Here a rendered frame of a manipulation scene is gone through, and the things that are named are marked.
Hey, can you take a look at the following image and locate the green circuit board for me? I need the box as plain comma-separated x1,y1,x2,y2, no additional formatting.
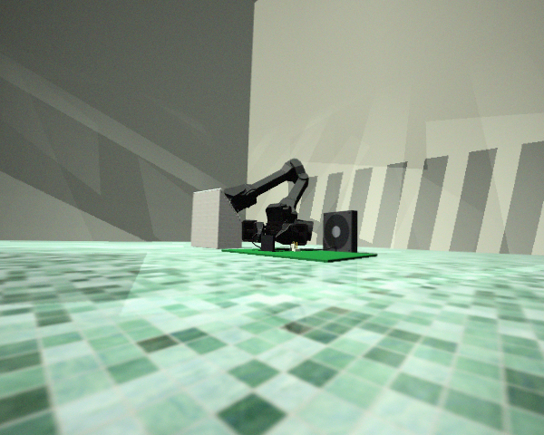
221,242,378,263

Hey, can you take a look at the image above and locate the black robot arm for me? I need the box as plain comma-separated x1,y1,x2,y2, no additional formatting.
223,159,314,241

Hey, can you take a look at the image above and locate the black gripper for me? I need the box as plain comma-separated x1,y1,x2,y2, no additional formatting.
242,219,308,246

